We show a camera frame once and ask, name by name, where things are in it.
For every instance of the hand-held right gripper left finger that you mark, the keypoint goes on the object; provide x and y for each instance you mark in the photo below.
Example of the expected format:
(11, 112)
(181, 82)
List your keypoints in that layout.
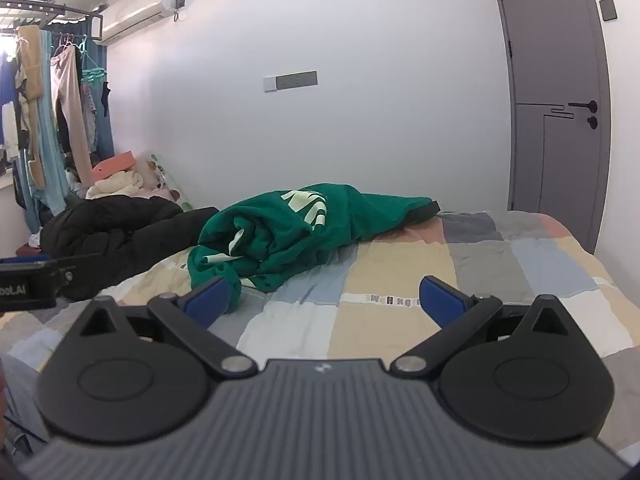
(209, 301)

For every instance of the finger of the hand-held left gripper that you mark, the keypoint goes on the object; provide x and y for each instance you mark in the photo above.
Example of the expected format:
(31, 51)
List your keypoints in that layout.
(75, 266)

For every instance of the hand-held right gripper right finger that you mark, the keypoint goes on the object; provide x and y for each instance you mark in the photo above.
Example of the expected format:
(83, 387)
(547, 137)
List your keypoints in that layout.
(441, 301)

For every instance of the green hoodie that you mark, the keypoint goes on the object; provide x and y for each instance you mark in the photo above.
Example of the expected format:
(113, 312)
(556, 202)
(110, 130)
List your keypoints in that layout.
(300, 245)

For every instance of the teal clothes hangers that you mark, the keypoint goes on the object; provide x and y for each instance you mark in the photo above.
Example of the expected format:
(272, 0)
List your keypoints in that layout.
(92, 72)

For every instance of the black clothes rack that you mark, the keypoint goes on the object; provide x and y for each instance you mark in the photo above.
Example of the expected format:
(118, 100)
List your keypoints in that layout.
(50, 10)

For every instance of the black puffer jacket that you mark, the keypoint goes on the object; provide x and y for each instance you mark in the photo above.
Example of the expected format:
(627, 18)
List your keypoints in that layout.
(115, 235)

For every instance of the patchwork bed quilt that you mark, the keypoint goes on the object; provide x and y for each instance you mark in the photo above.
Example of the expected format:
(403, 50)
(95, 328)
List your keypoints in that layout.
(400, 260)

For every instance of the cream fluffy blanket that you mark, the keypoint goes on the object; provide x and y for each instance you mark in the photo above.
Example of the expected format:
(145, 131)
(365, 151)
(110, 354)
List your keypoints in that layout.
(117, 186)

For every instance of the orange flat box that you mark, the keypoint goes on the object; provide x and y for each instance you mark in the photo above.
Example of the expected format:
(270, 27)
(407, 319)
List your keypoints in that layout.
(114, 165)

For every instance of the person's grey trousers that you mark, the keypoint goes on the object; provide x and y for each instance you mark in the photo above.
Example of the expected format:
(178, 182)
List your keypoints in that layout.
(22, 400)

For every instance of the light blue hanging garment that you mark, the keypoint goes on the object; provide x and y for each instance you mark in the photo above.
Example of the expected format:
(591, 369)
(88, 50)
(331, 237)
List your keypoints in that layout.
(50, 150)

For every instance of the pink hanging garment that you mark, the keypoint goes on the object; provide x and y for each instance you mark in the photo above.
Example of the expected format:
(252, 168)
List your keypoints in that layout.
(70, 110)

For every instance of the beige hanging garment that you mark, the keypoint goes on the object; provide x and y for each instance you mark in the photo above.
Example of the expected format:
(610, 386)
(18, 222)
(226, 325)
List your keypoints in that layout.
(31, 85)

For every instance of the black door lock knob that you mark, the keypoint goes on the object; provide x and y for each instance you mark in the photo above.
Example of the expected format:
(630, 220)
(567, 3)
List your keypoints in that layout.
(592, 122)

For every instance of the grey door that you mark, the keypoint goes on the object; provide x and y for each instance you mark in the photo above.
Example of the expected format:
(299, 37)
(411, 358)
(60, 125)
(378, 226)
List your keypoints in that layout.
(550, 60)

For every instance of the white air conditioner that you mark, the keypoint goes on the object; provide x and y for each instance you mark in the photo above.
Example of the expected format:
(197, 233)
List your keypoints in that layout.
(135, 7)

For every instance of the white wall switch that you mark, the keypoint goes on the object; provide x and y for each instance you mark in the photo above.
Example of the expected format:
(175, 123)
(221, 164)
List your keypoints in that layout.
(270, 83)

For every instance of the grey wall socket panel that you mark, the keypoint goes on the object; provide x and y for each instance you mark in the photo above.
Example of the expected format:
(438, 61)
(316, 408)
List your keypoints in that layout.
(297, 80)

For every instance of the dark wall switch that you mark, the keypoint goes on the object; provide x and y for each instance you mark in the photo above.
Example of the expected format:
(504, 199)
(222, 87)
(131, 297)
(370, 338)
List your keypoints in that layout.
(608, 9)

